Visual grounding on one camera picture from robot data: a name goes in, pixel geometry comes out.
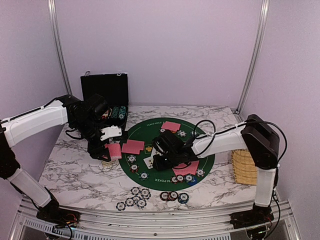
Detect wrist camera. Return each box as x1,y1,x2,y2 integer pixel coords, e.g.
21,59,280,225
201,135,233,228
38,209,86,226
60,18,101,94
100,125,122,142
151,136,168,155

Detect blue small blind button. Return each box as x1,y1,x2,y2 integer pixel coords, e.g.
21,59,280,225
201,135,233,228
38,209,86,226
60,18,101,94
186,177,198,186

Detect blue chips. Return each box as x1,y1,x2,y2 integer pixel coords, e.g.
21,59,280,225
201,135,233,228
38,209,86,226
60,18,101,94
126,154,137,164
196,168,205,178
177,130,187,138

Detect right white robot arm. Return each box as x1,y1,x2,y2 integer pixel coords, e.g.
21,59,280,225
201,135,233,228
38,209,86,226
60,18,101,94
151,114,286,224

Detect brown chip stack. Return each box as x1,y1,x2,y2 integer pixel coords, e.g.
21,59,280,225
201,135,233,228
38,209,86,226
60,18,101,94
167,191,179,201

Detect round green poker mat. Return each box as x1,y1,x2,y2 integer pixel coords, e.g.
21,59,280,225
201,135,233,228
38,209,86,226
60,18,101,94
119,117,215,192

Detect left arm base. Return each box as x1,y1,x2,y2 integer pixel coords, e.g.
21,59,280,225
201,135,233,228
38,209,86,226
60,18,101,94
36,207,81,228

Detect red playing card deck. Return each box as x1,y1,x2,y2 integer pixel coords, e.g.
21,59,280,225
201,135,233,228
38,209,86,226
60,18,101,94
103,143,122,161

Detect gold blue card box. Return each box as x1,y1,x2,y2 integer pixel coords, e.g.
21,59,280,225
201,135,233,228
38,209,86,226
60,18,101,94
101,160,119,169

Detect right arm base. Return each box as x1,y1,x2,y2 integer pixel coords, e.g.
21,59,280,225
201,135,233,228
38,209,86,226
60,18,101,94
230,210,275,229

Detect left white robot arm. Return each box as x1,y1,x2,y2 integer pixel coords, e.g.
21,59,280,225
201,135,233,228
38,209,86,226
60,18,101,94
0,94,109,223

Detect toppled brown hundred chip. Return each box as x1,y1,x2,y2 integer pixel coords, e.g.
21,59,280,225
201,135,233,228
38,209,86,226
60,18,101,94
159,191,170,202

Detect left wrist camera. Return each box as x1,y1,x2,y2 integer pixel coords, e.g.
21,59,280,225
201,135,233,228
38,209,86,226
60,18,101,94
100,125,122,142

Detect black poker chip case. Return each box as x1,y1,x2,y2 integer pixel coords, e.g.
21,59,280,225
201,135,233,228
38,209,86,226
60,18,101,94
80,73,129,121

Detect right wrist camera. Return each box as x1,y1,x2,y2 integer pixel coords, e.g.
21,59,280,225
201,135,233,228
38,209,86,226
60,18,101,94
151,136,168,155

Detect scattered blue ten chip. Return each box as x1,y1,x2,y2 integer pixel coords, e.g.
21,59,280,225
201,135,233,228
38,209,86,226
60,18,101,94
136,199,147,209
125,197,135,207
132,195,141,203
116,201,126,211
130,187,140,195

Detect teal chip stack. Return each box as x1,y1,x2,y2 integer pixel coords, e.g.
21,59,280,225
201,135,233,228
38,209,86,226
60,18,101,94
177,192,189,204

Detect front aluminium rail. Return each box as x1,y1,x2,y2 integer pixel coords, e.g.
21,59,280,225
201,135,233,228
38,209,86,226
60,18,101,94
7,198,302,240

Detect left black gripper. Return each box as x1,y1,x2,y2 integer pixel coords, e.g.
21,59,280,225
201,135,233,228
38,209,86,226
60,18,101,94
72,116,111,162

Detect green chip row in case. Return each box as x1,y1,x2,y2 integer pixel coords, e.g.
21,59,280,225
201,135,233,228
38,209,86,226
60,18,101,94
110,106,120,119

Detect teal chip row in case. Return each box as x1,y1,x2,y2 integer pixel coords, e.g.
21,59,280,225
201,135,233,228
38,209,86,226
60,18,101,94
118,106,127,120

